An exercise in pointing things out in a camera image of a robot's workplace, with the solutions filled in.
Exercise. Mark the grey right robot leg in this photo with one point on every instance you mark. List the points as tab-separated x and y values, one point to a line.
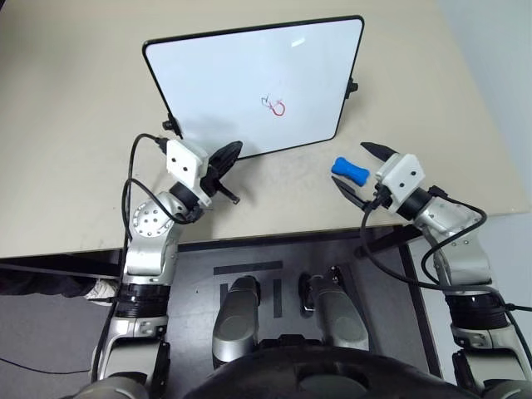
341	316

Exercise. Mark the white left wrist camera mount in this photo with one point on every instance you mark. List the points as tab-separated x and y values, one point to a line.
183	160

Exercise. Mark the blue dumbbell-shaped eraser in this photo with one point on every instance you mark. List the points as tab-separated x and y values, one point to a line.
350	170

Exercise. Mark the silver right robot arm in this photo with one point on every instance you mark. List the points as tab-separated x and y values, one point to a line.
465	253

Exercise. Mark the white shoe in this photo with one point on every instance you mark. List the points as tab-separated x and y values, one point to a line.
101	291

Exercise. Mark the white board with black frame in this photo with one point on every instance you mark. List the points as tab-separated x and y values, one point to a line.
249	75

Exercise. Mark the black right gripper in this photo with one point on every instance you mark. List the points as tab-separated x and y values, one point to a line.
380	199

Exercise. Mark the black table frame rail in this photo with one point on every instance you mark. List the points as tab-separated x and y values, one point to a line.
390	241
62	264

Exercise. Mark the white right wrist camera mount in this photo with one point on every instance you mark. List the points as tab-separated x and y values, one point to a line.
405	174

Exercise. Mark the grey robot leg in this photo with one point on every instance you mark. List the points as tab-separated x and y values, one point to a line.
234	316
341	316

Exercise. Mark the grey left robot leg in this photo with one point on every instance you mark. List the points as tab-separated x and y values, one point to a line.
234	316

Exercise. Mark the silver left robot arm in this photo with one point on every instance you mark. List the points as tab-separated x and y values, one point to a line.
145	249

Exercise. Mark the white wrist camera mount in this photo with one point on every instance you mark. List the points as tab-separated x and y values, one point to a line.
405	174
183	160

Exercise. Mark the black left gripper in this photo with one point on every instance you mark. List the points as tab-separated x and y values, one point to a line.
213	176

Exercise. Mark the dark base platform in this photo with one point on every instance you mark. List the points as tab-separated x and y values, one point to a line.
191	316

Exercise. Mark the black rounded robot torso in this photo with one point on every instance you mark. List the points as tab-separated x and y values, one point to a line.
316	380

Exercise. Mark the dark trouser leg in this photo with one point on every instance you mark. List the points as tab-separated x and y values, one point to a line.
45	282

